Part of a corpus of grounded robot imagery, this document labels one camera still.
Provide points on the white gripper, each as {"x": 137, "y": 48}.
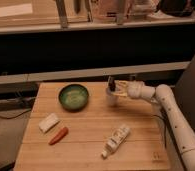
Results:
{"x": 134, "y": 89}

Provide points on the black eraser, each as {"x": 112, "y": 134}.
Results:
{"x": 111, "y": 83}

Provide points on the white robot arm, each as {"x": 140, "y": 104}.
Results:
{"x": 163, "y": 95}

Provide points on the green ceramic bowl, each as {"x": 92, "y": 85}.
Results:
{"x": 73, "y": 97}

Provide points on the white tube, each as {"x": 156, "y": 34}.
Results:
{"x": 114, "y": 141}

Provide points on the orange carrot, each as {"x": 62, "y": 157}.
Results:
{"x": 63, "y": 132}

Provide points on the white paper sheet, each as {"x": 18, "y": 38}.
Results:
{"x": 14, "y": 10}

